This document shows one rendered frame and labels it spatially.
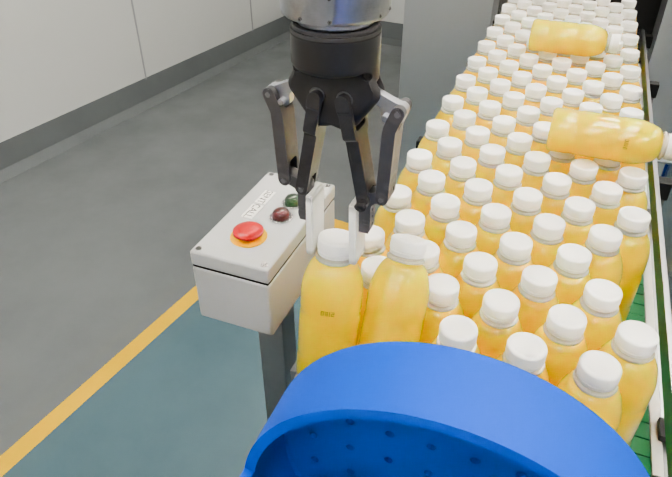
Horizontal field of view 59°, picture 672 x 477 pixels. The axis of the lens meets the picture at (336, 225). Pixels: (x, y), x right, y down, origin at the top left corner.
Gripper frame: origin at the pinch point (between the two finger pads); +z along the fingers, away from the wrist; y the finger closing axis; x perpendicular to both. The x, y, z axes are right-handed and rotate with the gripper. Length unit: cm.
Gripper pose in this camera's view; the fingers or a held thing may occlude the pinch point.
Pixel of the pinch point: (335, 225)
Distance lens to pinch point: 60.0
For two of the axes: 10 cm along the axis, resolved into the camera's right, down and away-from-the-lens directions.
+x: 3.7, -5.2, 7.7
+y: 9.3, 2.1, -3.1
